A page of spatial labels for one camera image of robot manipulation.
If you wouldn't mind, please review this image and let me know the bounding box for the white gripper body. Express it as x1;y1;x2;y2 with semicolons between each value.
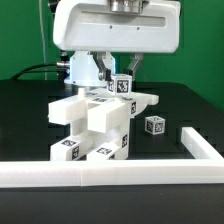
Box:
53;0;181;53

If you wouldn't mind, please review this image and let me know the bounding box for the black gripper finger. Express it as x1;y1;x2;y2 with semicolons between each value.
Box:
124;53;143;77
94;52;111;82

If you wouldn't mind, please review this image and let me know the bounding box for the white tagged cube nut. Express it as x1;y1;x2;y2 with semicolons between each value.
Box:
145;116;165;135
107;74;132;96

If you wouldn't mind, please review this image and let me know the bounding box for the white chair seat part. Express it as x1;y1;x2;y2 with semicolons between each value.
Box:
70;88;121;154

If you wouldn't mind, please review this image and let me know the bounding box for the white chair back part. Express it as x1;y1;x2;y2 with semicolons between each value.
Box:
48;88;159;133

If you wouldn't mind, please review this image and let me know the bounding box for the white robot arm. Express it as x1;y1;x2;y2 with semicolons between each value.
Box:
53;0;181;87

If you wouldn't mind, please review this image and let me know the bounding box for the black cable with connector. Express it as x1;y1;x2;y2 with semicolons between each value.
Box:
9;49;72;81

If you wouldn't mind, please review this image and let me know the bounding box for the white U-shaped obstacle frame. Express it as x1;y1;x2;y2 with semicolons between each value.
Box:
0;127;224;188

